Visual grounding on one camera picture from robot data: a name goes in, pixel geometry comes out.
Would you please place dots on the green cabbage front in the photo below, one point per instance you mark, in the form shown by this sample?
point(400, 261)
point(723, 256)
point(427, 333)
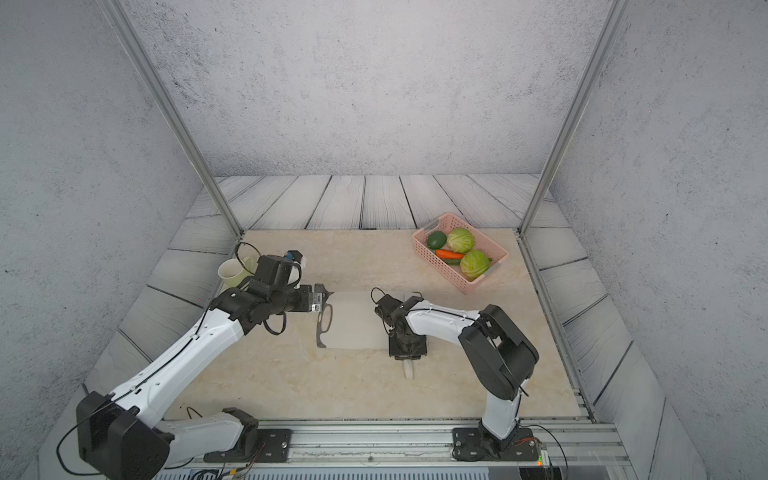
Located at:
point(474, 264)

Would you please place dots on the light green mug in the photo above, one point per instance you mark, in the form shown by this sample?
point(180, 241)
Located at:
point(233, 271)

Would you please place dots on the aluminium frame post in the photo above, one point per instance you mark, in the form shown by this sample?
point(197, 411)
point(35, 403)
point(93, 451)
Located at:
point(131, 43)
point(589, 79)

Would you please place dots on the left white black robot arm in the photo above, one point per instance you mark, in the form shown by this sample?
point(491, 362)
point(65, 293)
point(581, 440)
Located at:
point(123, 434)

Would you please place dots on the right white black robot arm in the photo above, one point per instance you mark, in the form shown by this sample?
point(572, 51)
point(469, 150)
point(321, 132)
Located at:
point(502, 357)

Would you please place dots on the orange carrot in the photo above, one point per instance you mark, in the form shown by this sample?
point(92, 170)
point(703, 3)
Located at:
point(448, 255)

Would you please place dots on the green cabbage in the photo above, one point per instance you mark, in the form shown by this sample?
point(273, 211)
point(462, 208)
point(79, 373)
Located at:
point(474, 264)
point(460, 240)

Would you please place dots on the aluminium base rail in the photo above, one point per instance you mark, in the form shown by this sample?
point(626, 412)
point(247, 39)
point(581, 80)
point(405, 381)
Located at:
point(548, 448)

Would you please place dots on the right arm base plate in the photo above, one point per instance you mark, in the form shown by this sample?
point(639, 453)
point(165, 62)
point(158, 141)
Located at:
point(495, 447)

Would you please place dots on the dark green avocado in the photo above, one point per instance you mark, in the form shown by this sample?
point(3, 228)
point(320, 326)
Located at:
point(436, 240)

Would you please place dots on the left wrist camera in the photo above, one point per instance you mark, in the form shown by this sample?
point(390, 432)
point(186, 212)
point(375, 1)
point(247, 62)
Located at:
point(281, 272)

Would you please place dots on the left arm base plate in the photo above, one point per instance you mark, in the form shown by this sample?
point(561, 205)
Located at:
point(257, 445)

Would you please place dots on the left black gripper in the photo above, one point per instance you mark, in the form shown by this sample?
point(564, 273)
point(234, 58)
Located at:
point(307, 303)

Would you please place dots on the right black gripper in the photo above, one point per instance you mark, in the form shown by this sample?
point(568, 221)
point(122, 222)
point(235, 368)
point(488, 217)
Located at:
point(417, 352)

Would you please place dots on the green cabbage rear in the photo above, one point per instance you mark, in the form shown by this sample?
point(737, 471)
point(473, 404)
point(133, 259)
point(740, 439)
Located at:
point(460, 240)

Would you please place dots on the left aluminium frame post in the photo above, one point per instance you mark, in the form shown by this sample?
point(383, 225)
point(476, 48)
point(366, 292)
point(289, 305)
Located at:
point(131, 43)

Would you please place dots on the right aluminium frame post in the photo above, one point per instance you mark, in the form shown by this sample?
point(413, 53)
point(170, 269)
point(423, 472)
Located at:
point(589, 79)

